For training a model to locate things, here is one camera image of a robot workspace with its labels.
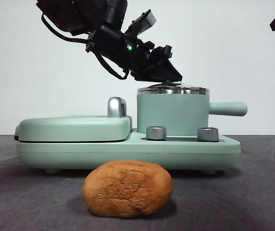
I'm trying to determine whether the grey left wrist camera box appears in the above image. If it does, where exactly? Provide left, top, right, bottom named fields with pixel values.
left=127, top=9, right=157, bottom=37

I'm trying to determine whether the mint green griddle cover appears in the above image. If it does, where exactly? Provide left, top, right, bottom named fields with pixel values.
left=14, top=115, right=133, bottom=142

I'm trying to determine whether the glass pot lid green knob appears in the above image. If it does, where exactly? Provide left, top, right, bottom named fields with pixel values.
left=137, top=80, right=209, bottom=92

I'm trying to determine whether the chrome griddle cover handle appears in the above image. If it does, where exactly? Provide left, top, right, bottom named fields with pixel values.
left=107, top=96, right=128, bottom=119

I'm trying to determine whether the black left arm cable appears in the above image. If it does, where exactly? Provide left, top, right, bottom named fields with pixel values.
left=40, top=13, right=130, bottom=80

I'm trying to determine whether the brown potato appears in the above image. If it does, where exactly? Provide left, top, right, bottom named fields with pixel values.
left=82, top=160, right=173, bottom=217

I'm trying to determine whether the mint green pot with handle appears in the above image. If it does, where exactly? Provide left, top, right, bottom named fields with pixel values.
left=136, top=90, right=248, bottom=137

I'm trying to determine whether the mint green breakfast maker base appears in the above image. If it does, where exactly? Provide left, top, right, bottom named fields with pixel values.
left=16, top=128, right=241, bottom=175

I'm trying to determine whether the silver control knob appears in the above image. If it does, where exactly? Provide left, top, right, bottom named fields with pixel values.
left=197, top=127, right=219, bottom=142
left=146, top=126, right=167, bottom=141

